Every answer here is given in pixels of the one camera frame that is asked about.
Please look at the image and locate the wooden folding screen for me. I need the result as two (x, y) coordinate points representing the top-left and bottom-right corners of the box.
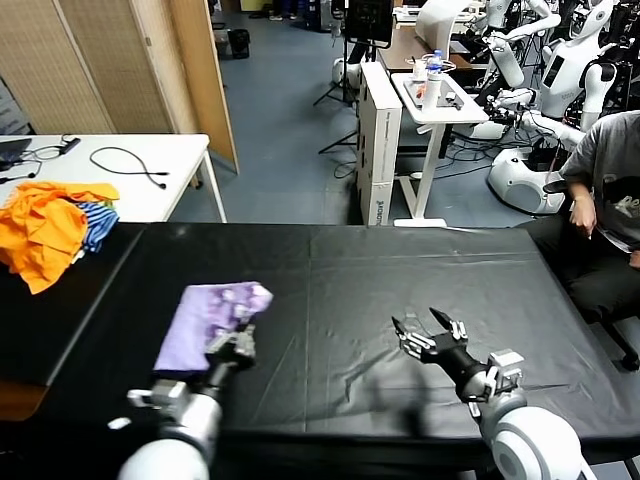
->
(0, 0), (240, 175)

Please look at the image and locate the bare person hand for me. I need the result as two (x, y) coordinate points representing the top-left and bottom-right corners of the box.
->
(569, 197), (598, 241)

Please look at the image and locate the lavender t-shirt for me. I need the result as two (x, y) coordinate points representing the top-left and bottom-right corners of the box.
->
(152, 280), (275, 374)

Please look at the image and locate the white tumbler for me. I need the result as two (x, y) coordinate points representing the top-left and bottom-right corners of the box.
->
(422, 71), (443, 114)

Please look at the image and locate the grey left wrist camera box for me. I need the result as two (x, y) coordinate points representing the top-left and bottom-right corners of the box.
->
(127, 379), (189, 419)

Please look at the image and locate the orange garment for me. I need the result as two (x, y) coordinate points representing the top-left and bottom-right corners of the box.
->
(0, 180), (122, 295)

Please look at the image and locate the dark laptop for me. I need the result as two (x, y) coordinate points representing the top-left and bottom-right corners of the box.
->
(0, 137), (34, 172)

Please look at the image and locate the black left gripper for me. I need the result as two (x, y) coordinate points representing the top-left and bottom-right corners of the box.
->
(202, 324), (258, 399)

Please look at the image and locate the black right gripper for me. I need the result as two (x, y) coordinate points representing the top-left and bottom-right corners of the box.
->
(391, 307), (494, 402)

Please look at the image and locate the white rounded robot base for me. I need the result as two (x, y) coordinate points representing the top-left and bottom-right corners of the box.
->
(488, 147), (569, 216)

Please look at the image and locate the thin black earbud cable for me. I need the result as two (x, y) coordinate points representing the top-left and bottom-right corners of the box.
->
(0, 158), (42, 184)

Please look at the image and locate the black power adapter with cable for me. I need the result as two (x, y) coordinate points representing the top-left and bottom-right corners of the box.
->
(22, 133), (82, 161)

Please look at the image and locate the black monitor on stand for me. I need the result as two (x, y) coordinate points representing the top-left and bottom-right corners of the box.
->
(344, 0), (396, 51)

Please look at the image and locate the small white dome base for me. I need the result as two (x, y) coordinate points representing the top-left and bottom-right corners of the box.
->
(332, 57), (362, 86)

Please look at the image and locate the small white standing desk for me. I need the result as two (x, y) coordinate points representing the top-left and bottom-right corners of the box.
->
(390, 71), (491, 229)

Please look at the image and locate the black tripod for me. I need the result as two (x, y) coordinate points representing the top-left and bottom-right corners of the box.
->
(313, 37), (362, 109)

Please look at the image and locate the brown desk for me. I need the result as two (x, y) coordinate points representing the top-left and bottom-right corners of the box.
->
(377, 27), (489, 71)

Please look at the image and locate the black waste bin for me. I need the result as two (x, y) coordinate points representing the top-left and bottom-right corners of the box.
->
(227, 27), (250, 60)

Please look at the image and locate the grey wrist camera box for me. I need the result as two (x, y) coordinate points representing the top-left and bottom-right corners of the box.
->
(487, 348), (526, 401)
(127, 379), (189, 419)

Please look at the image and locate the white curved machine cover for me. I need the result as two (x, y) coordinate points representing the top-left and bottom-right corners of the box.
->
(415, 0), (474, 45)

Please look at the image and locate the blue striped garment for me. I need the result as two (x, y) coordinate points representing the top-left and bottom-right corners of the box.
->
(74, 199), (121, 254)

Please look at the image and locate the seated person grey shirt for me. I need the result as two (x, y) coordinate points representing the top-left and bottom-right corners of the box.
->
(514, 110), (640, 326)

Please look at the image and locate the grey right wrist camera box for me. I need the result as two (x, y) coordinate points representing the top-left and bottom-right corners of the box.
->
(487, 348), (526, 401)

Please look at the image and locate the white table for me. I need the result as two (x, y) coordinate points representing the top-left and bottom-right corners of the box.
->
(0, 132), (229, 224)

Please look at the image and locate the black looped cable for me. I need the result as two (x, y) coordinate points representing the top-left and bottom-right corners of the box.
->
(89, 145), (171, 190)

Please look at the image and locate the black tray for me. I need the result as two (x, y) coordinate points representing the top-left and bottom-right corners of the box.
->
(404, 78), (465, 109)

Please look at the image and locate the tall white cardboard box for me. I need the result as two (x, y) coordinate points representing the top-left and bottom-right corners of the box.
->
(358, 59), (404, 227)

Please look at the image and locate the white humanoid robot black panel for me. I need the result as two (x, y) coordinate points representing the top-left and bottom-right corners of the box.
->
(539, 0), (621, 134)

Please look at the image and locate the black table cover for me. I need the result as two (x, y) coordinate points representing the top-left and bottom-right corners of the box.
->
(47, 220), (640, 454)

